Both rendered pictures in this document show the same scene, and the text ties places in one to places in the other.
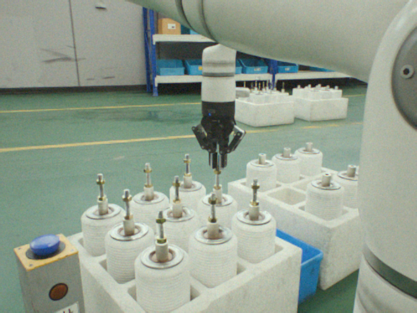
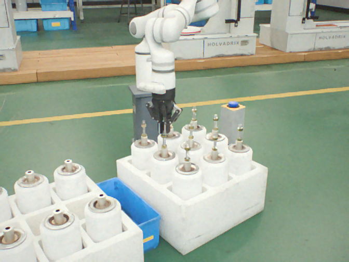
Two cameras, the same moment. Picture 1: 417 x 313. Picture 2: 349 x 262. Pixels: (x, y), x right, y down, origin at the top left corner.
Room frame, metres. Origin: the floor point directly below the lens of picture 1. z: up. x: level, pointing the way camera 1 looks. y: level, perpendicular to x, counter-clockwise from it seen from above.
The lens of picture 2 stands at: (1.92, 0.05, 0.83)
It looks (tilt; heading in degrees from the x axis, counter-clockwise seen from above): 23 degrees down; 182
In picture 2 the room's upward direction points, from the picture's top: straight up
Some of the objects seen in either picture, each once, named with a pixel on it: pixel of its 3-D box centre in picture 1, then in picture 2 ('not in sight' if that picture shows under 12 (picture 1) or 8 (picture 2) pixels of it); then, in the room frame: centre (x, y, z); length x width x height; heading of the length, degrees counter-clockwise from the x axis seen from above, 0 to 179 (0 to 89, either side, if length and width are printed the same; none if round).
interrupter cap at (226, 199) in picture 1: (217, 200); (164, 155); (0.78, -0.02, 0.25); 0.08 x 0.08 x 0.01
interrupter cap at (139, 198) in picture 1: (149, 198); (214, 157); (0.80, 0.14, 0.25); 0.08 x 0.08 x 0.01
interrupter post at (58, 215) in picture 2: (286, 153); (58, 215); (1.15, -0.27, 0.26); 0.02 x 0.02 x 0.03
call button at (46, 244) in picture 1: (45, 246); (233, 104); (0.46, 0.24, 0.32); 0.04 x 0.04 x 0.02
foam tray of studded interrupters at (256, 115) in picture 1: (262, 110); not in sight; (3.09, -0.48, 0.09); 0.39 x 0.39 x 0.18; 25
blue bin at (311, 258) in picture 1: (264, 254); (124, 214); (0.85, -0.16, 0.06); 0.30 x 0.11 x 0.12; 38
